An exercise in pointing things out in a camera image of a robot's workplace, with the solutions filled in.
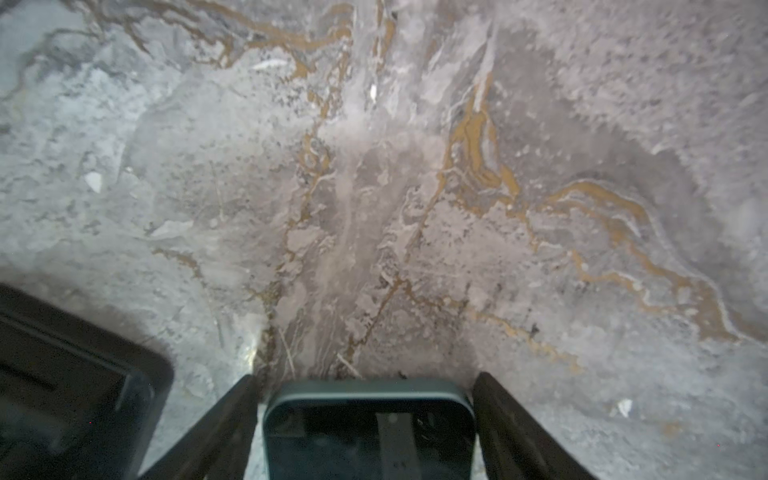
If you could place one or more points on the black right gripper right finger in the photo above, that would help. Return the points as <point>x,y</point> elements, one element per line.
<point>514,445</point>

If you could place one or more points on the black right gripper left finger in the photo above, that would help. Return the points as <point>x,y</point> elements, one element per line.
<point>218,446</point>

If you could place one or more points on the green-edged smartphone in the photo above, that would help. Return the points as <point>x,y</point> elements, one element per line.
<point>369,429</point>

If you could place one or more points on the black folding phone stand front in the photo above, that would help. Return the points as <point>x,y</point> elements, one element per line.
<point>77,401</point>

